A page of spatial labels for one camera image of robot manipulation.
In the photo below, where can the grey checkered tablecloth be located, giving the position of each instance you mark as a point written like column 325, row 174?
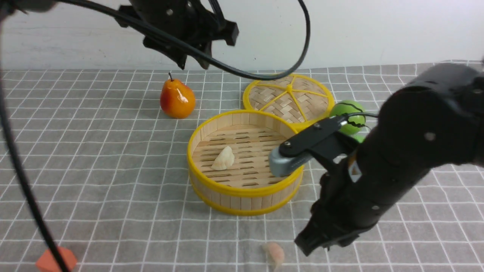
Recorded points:
column 110, row 174

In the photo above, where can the white toy dumpling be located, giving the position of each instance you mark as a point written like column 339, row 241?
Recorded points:
column 224, row 160

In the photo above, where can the pink toy dumpling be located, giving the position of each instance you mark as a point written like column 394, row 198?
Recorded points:
column 276, row 253

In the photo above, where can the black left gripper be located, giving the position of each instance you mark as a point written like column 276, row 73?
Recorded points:
column 187, row 20

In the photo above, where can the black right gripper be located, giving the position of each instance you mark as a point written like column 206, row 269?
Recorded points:
column 349, row 204

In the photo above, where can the bamboo steamer tray yellow rim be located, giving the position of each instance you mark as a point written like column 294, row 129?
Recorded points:
column 247, row 188

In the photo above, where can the orange red toy pear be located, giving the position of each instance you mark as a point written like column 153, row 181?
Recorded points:
column 177, row 100

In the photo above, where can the woven bamboo steamer lid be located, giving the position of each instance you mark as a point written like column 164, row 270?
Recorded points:
column 297, row 99

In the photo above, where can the green toy watermelon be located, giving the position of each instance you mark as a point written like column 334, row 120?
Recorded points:
column 355, row 123

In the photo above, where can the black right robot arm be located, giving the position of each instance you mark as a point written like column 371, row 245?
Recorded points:
column 436, row 119

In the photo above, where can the orange foam cube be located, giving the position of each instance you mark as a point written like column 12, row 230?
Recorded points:
column 47, row 262

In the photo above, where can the green foam cube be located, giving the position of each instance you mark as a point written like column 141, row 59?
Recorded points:
column 359, row 137

